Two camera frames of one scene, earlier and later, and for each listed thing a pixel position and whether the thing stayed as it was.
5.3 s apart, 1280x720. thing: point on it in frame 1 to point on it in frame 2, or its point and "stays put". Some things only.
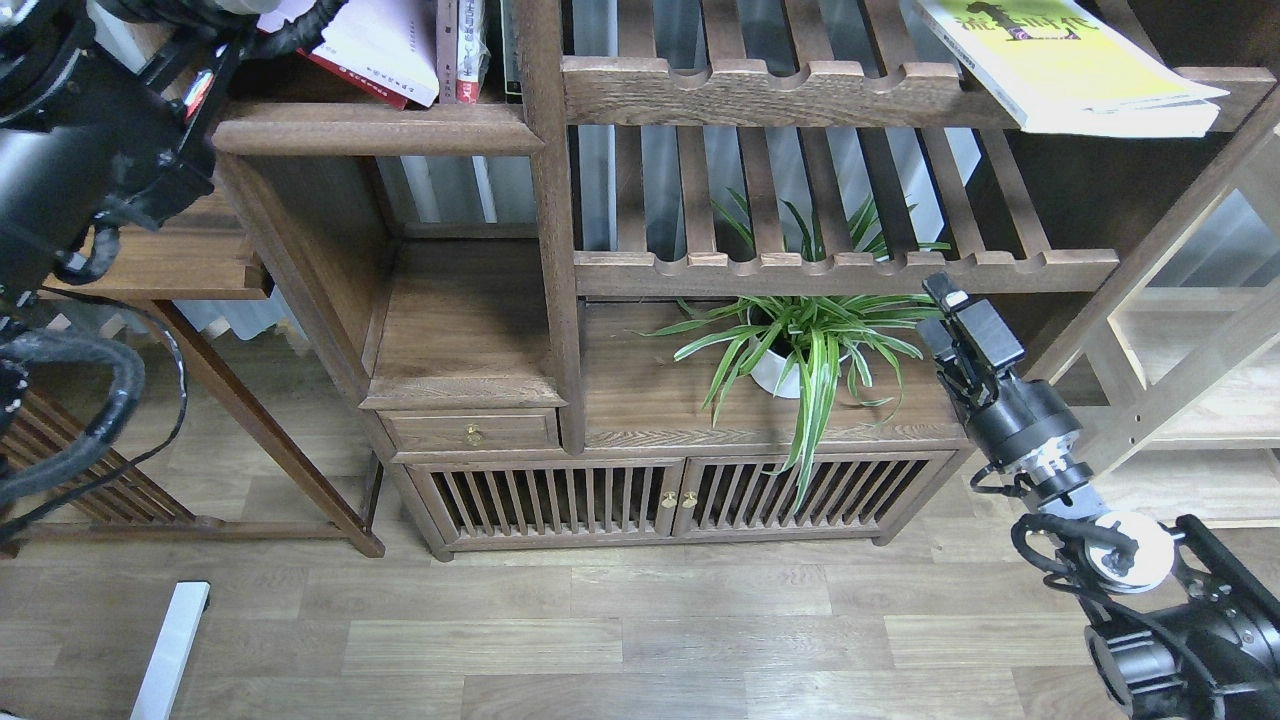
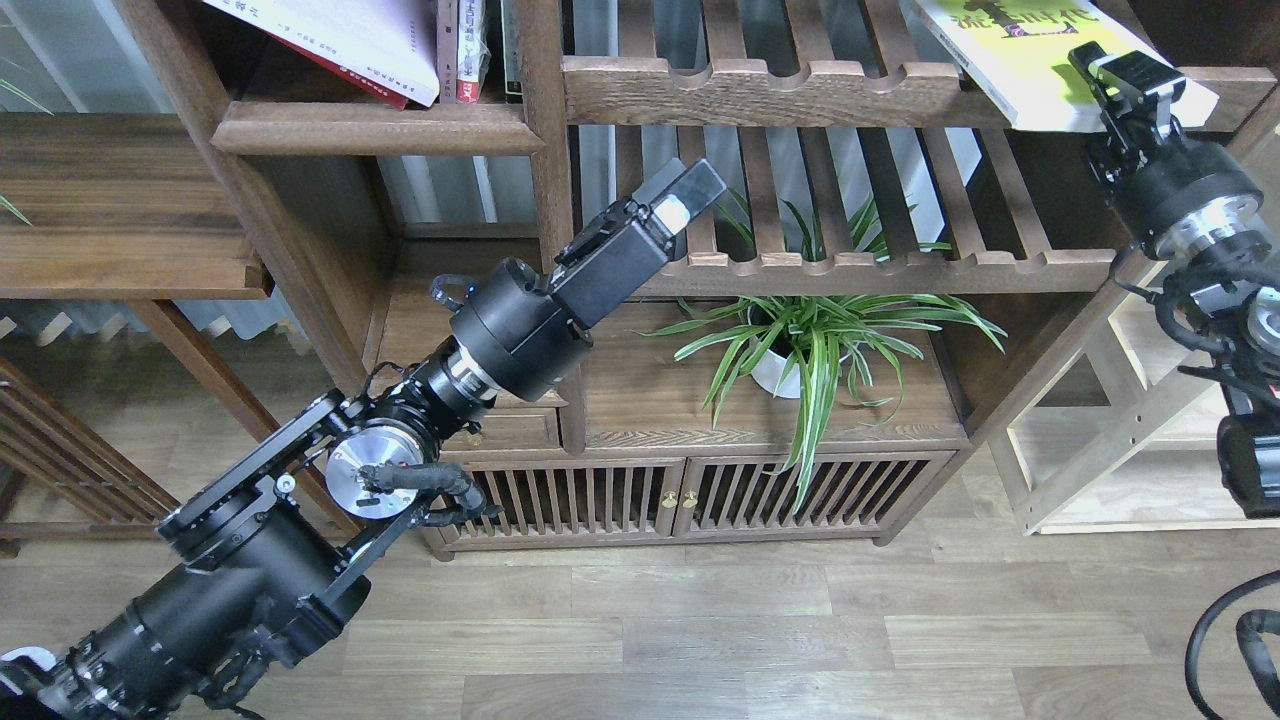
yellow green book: (1065, 72) stays put
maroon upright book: (446, 50) stays put
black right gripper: (1025, 424) to (1182, 199)
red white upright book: (471, 50) stays put
